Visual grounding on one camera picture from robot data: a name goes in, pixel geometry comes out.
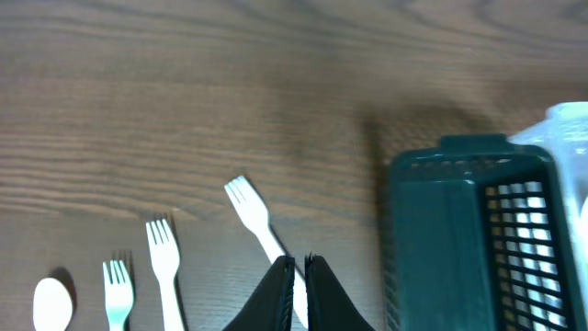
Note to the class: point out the clear plastic basket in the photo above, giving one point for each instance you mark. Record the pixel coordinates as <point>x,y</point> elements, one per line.
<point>563,133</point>

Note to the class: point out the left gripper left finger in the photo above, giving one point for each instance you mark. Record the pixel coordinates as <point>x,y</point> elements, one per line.
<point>269,308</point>

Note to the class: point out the white spoon far left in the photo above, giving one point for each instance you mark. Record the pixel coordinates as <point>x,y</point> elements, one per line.
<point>52,306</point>

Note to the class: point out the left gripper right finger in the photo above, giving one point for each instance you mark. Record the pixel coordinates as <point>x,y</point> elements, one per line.
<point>329,307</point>

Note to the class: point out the black plastic basket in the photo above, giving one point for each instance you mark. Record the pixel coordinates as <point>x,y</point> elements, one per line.
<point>479,239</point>

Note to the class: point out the pale green plastic fork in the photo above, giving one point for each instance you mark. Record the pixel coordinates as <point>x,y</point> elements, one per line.
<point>119,294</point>

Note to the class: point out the white fork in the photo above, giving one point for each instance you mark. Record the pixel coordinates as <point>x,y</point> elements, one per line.
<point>255,216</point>
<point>165,260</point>

